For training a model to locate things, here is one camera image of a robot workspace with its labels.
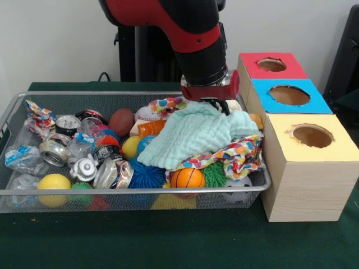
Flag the brown animal plush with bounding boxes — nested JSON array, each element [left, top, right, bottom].
[[248, 113, 266, 130]]

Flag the green koosh ball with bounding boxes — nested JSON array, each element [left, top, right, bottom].
[[202, 161, 228, 188]]

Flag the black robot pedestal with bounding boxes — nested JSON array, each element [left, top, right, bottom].
[[113, 0, 227, 83]]

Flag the clear mesh bin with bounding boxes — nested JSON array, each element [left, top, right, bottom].
[[0, 91, 272, 214]]

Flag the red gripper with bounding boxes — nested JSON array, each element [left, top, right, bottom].
[[180, 69, 241, 116]]

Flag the brown toy football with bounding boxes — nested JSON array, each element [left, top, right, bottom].
[[108, 108, 135, 130]]

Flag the blue globe ball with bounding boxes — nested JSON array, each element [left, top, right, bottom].
[[137, 134, 157, 155]]

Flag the mint green waffle cloth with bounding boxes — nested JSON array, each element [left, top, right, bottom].
[[137, 100, 261, 170]]

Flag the yellow ball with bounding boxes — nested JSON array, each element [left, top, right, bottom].
[[37, 173, 72, 208]]

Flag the colourful patterned cloth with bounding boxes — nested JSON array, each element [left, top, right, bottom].
[[24, 100, 57, 140], [165, 134, 266, 180]]

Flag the blue spiky ball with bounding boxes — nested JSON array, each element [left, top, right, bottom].
[[128, 157, 167, 189]]

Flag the black stand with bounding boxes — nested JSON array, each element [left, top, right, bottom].
[[322, 4, 359, 98]]

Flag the orange toy basketball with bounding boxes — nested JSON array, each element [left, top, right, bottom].
[[170, 167, 206, 189]]

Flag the dark green tablecloth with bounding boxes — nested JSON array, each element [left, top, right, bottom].
[[330, 89, 359, 135], [0, 81, 359, 269]]

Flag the wooden three-hole box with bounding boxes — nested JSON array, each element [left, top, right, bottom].
[[234, 52, 352, 222]]

